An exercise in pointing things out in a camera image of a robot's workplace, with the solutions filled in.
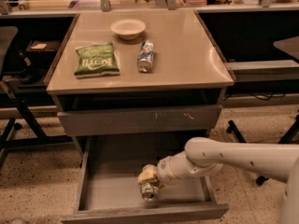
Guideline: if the closed grey top drawer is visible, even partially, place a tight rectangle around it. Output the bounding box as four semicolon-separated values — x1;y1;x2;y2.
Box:
58;105;222;136

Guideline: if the green chip bag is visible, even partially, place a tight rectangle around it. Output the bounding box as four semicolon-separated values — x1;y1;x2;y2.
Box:
74;43;120;78

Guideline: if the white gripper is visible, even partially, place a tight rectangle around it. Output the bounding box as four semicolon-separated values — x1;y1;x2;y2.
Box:
137;154;191;189

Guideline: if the black wheeled stand base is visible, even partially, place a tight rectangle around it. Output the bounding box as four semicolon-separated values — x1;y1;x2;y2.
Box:
226;112;299;187

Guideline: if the green white 7up can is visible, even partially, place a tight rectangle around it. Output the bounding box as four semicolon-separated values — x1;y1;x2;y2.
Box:
140;183;158;201

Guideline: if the blue white pepsi can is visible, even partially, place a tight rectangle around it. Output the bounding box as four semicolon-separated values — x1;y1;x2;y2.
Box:
137;40;154;73

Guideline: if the black office chair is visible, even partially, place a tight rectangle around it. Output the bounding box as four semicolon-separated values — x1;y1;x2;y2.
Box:
0;25;76;170

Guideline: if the white paper bowl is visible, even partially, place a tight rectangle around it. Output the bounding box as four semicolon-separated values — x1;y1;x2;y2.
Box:
110;19;146;40

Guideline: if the open grey middle drawer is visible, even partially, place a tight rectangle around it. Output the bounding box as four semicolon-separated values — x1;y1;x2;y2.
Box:
61;133;228;224

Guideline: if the grey drawer cabinet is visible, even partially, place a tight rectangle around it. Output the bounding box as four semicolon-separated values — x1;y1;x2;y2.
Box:
47;9;234;147

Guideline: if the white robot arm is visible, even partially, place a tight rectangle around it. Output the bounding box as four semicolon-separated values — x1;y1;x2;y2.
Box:
137;137;299;224

